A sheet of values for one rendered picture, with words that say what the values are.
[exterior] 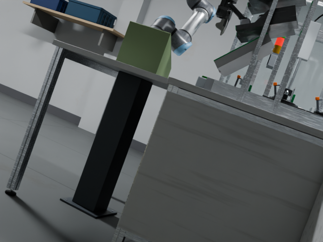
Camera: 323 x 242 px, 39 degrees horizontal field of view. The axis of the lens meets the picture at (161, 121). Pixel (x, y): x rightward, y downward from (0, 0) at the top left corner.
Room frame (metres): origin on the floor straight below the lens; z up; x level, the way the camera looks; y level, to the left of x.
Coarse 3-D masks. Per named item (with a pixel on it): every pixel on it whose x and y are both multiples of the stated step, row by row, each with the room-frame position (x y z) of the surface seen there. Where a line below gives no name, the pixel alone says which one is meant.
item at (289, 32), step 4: (236, 32) 2.32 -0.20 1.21; (276, 32) 2.29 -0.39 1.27; (280, 32) 2.29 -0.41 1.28; (284, 32) 2.29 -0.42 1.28; (288, 32) 2.30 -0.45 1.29; (292, 32) 2.30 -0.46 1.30; (236, 36) 2.32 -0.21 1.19; (248, 36) 2.33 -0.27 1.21; (252, 36) 2.34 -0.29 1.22; (256, 36) 2.34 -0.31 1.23; (272, 36) 2.36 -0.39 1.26; (276, 36) 2.36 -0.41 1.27; (280, 36) 2.37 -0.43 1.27; (240, 40) 2.39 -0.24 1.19; (244, 40) 2.40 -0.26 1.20; (248, 40) 2.40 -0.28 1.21
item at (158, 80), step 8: (56, 40) 2.37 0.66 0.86; (64, 48) 2.36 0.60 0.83; (72, 48) 2.33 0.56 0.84; (80, 48) 2.31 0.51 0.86; (88, 56) 2.28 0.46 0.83; (96, 56) 2.27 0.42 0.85; (104, 64) 2.56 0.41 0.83; (112, 64) 2.23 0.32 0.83; (120, 64) 2.21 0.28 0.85; (128, 72) 2.37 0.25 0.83; (136, 72) 2.17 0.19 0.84; (144, 72) 2.16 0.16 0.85; (152, 80) 2.27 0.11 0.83; (160, 80) 2.12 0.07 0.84
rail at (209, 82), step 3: (207, 78) 2.50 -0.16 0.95; (210, 78) 2.49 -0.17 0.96; (207, 81) 2.49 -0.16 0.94; (210, 81) 2.49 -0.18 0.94; (213, 81) 2.49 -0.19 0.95; (207, 84) 2.49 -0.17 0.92; (210, 84) 2.49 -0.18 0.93; (204, 87) 2.49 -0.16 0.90; (207, 87) 2.49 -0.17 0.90; (210, 87) 2.49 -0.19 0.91; (210, 90) 2.49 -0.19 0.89
